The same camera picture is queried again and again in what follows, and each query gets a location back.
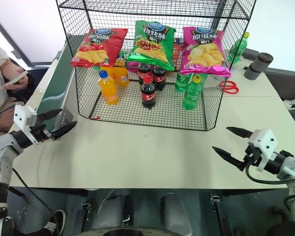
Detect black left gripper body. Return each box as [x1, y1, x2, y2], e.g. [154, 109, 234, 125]
[30, 118, 56, 143]

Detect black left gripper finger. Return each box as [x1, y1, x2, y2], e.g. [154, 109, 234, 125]
[51, 120, 78, 141]
[36, 110, 62, 122]

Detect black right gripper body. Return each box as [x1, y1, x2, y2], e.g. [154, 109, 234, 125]
[238, 145, 263, 172]

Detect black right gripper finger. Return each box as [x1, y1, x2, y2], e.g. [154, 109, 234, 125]
[226, 126, 254, 140]
[212, 146, 243, 170]

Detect white smartphone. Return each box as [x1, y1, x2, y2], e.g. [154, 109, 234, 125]
[2, 71, 30, 86]

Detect green conveyor belt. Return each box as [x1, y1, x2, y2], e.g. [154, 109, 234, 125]
[24, 34, 77, 131]

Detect person's hand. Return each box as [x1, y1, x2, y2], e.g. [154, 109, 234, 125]
[3, 66, 30, 91]

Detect orange soda bottle blue cap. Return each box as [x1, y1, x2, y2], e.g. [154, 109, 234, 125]
[98, 70, 119, 106]

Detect green soda bottle yellow cap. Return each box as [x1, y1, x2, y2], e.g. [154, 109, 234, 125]
[227, 31, 251, 64]
[182, 74, 204, 111]

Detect grey cylindrical flask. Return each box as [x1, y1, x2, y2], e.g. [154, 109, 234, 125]
[243, 52, 274, 81]

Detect red potato chips bag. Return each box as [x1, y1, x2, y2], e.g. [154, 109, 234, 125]
[70, 28, 128, 68]

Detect magenta potato chips bag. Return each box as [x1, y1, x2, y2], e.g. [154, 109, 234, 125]
[180, 26, 231, 77]

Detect black white sneaker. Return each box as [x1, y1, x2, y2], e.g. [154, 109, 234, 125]
[43, 208, 67, 236]

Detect cola bottle red cap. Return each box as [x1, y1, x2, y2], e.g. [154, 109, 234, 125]
[140, 75, 157, 110]

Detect small red snack bag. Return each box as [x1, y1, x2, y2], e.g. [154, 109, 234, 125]
[173, 36, 185, 67]

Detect green potato chips bag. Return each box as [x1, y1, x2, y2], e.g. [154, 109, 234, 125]
[126, 20, 177, 72]

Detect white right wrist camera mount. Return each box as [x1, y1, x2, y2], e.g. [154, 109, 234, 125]
[247, 128, 278, 172]

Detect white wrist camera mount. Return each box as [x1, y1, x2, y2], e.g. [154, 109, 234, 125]
[13, 105, 37, 145]
[247, 128, 278, 172]

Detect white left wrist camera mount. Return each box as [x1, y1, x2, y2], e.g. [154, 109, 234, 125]
[13, 105, 37, 145]

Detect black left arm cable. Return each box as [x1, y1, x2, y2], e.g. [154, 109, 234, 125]
[0, 104, 16, 123]

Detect red handled scissors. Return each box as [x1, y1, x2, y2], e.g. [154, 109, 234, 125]
[218, 80, 240, 94]

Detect thin black cable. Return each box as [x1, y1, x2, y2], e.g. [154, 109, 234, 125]
[11, 168, 56, 216]

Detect dark grey window frame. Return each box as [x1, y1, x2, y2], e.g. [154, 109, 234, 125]
[0, 9, 52, 68]

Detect black wire mesh rack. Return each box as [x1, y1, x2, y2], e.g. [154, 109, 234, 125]
[55, 0, 258, 131]

